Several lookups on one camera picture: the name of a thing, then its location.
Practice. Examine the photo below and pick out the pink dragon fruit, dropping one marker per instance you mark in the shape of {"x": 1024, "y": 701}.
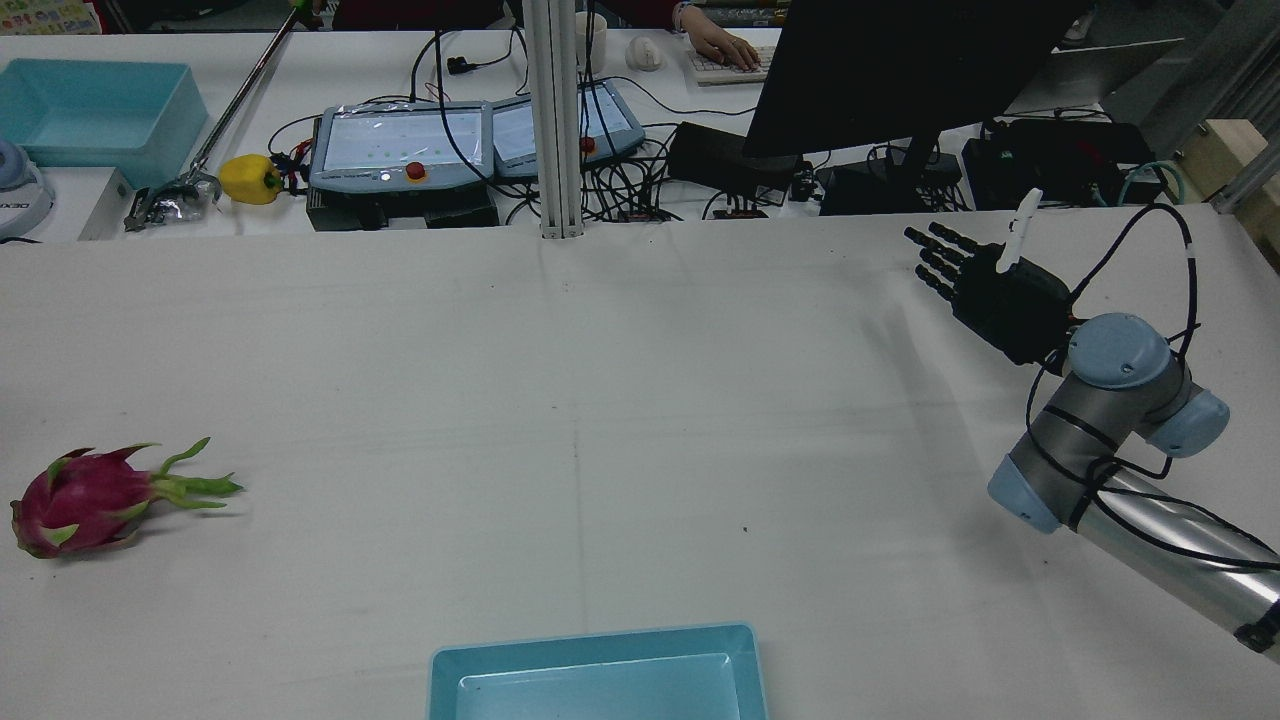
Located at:
{"x": 85, "y": 500}

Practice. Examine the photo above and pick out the metal reacher grabber tool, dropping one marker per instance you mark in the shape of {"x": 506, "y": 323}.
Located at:
{"x": 240, "y": 95}

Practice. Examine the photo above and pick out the white computer mouse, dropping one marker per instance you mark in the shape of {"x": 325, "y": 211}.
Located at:
{"x": 645, "y": 53}

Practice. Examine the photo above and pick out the teal plastic storage bin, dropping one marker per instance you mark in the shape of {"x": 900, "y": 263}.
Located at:
{"x": 100, "y": 120}

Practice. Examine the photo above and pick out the colourful printed box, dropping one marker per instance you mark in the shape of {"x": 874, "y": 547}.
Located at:
{"x": 45, "y": 15}

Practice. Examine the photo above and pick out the bystander hand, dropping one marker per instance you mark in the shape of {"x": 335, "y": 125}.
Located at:
{"x": 725, "y": 45}

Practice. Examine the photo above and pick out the white round device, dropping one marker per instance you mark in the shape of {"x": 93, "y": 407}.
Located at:
{"x": 20, "y": 195}

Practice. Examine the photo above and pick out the light blue plastic tray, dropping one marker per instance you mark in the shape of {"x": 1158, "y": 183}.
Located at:
{"x": 600, "y": 680}

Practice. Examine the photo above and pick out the wooden box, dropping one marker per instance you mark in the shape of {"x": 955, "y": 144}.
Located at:
{"x": 1235, "y": 150}

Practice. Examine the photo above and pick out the white table cover sheet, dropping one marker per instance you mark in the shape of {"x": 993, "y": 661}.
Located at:
{"x": 600, "y": 400}

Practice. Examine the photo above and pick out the white cup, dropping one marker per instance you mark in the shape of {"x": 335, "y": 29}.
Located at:
{"x": 592, "y": 40}

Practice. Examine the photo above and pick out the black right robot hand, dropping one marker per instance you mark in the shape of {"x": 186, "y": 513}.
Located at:
{"x": 1005, "y": 300}

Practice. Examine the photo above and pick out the grey-blue teach pendant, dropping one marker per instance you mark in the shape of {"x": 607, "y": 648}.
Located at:
{"x": 400, "y": 140}
{"x": 612, "y": 120}

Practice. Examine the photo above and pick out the white keyboard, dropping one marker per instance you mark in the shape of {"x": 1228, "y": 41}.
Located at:
{"x": 715, "y": 74}

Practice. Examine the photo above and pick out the black computer monitor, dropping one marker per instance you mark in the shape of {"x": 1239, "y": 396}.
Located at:
{"x": 900, "y": 70}

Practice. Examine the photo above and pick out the black equipment case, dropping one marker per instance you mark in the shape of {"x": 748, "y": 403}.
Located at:
{"x": 1060, "y": 160}

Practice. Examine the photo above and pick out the black flat box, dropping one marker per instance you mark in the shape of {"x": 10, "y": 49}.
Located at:
{"x": 400, "y": 212}

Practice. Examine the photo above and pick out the yellow bell pepper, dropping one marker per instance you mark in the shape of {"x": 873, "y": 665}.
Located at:
{"x": 250, "y": 180}

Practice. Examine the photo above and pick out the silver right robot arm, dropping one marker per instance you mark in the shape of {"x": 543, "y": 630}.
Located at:
{"x": 1120, "y": 352}

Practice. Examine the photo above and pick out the person in red sweater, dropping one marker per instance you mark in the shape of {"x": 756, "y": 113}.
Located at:
{"x": 640, "y": 10}

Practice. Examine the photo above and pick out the aluminium profile post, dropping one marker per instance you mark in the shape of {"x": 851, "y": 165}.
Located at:
{"x": 552, "y": 120}

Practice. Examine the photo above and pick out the white box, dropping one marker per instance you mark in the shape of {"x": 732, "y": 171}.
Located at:
{"x": 95, "y": 205}

